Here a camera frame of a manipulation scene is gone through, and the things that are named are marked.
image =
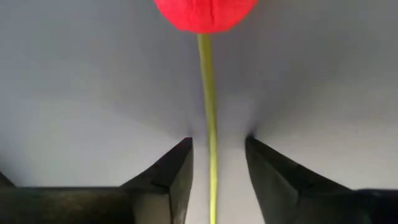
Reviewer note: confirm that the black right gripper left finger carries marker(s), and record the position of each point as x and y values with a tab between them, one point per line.
168	186

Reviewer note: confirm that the bright red artificial tulip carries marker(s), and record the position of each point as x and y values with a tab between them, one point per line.
205	15

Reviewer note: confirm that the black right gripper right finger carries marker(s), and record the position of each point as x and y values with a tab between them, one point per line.
280	193

